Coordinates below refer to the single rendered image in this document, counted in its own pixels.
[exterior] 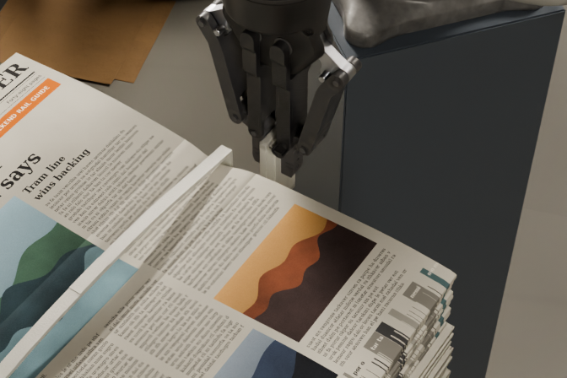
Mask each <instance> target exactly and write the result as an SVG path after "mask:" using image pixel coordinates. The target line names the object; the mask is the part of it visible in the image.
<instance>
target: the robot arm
mask: <svg viewBox="0 0 567 378"><path fill-rule="evenodd" d="M331 1H332V2H333V3H334V5H335V7H336V9H337V10H338V12H339V14H340V16H341V18H342V20H343V33H344V38H345V40H346V41H347V42H348V43H349V44H350V45H352V46H355V47H358V48H371V47H375V46H378V45H379V44H381V43H383V42H385V41H388V40H390V39H391V38H393V37H396V36H399V35H405V34H408V33H412V32H416V31H420V30H426V29H430V28H434V27H438V26H442V25H445V24H452V23H455V22H460V21H463V20H467V19H474V18H477V17H482V16H485V15H489V14H496V13H499V12H504V11H513V10H535V9H539V8H541V7H542V6H562V5H567V0H214V1H213V2H212V3H211V4H210V5H209V6H208V7H207V8H206V9H204V10H203V11H202V12H201V13H200V14H199V15H198V16H197V17H196V22H197V25H198V27H199V29H200V30H201V31H202V34H203V35H204V37H205V39H206V41H207V42H208V45H209V49H210V51H211V55H212V58H213V63H214V66H215V69H216V73H217V75H218V79H219V84H220V87H221V90H222V93H223V97H224V102H225V104H226V108H227V111H228V114H229V118H230V119H231V121H233V122H234V123H236V124H240V123H242V122H243V123H244V124H246V125H247V126H248V131H249V133H250V134H251V135H252V156H253V158H254V160H255V161H256V162H258V163H260V176H263V177H265V178H268V179H269V180H271V181H275V182H277V183H278V184H281V185H283V186H286V187H287V188H289V189H293V188H294V187H295V173H296V172H297V170H298V169H299V168H300V167H301V166H302V165H303V155H304V156H308V155H310V153H311V152H312V151H313V150H314V149H315V148H316V147H317V145H318V144H319V143H320V142H321V141H322V140H323V138H324V137H325V136H326V135H327V133H328V130H329V128H330V126H331V124H332V119H333V117H334V115H335V113H336V110H337V108H338V104H339V102H340V100H341V97H342V95H343V91H344V89H345V86H346V84H347V83H348V82H349V81H350V80H351V79H352V78H353V76H354V75H355V74H356V73H357V72H358V71H359V70H360V69H361V68H362V64H361V61H360V60H359V59H358V58H357V57H354V56H350V57H348V58H346V59H345V58H344V57H343V56H342V55H341V54H340V53H339V52H338V51H337V50H336V49H335V48H334V47H333V46H332V43H333V35H332V32H331V30H330V27H329V25H328V22H327V19H328V14H329V11H330V7H331ZM318 59H319V60H320V61H321V69H320V73H321V75H320V76H319V77H318V79H319V81H320V82H321V83H322V84H321V85H320V86H319V87H318V89H317V90H316V93H315V95H314V98H313V101H312V103H311V106H310V109H309V112H308V115H307V98H308V71H309V69H310V67H311V64H312V63H313V62H315V61H316V60H318ZM241 96H242V100H240V97H241ZM275 121H277V124H276V125H275Z"/></svg>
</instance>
